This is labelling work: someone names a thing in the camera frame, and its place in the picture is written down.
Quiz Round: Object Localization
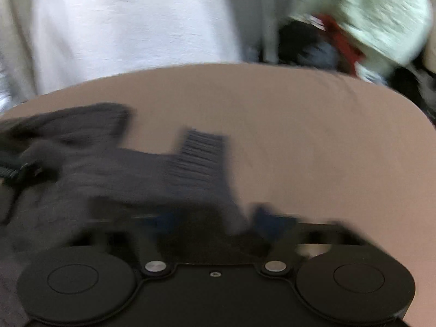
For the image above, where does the light green knitted cloth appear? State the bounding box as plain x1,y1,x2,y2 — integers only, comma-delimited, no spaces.
289,0,433,75

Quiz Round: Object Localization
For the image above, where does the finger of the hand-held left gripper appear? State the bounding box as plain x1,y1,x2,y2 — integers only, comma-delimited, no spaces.
0,153,45,189

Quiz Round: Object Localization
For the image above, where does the white curtain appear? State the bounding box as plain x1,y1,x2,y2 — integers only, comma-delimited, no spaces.
0,0,276,110

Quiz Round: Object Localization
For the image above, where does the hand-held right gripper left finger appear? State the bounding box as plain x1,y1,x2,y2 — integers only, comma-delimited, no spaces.
85,209,179,276

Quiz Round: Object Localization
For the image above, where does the dark grey knitted sweater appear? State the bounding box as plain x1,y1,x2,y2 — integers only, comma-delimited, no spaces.
0,102,254,327

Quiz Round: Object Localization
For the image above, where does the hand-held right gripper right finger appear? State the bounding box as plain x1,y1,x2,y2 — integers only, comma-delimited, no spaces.
250,204,370,276

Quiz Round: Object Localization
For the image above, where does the red object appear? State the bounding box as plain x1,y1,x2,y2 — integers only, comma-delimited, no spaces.
311,13,365,74

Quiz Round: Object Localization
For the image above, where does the dark object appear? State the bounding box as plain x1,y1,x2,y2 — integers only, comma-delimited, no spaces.
278,20,339,68

